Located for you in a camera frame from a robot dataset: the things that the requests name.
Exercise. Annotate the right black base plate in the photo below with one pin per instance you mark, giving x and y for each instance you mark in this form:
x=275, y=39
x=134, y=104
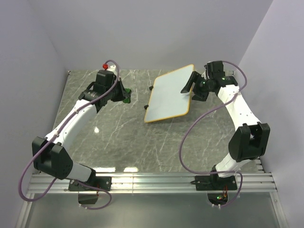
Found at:
x=214, y=182

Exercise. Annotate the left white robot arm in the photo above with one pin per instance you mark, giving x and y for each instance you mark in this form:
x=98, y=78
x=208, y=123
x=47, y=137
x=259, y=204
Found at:
x=51, y=152

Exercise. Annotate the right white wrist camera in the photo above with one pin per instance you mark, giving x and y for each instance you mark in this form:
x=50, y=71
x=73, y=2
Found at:
x=205, y=74

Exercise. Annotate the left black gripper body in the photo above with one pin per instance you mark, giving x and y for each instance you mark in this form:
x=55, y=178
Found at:
x=115, y=95

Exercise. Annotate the yellow framed whiteboard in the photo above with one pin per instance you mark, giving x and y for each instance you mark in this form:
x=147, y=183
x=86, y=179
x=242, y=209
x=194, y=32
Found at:
x=166, y=100

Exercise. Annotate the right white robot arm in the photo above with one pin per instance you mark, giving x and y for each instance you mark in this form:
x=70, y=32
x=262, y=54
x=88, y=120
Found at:
x=250, y=138

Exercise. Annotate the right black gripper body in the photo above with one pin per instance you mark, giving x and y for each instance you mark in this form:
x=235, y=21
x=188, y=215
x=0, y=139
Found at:
x=202, y=88

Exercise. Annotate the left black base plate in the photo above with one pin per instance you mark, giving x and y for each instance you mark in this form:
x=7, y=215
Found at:
x=100, y=182

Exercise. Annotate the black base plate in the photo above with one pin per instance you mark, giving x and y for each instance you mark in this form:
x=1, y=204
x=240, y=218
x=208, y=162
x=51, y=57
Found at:
x=100, y=182
x=214, y=182

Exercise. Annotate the metal wire board stand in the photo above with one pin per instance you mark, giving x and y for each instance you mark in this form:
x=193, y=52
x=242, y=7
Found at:
x=148, y=97

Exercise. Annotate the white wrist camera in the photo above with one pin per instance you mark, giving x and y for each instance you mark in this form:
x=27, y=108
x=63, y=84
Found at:
x=205, y=74
x=111, y=68

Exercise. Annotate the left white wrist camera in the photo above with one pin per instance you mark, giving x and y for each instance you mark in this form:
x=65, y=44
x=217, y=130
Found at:
x=111, y=68

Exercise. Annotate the green whiteboard eraser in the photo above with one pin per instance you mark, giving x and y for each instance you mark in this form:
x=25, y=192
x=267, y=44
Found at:
x=127, y=99

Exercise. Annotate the aluminium mounting rail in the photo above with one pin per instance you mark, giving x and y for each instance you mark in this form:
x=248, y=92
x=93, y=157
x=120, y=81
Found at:
x=134, y=183

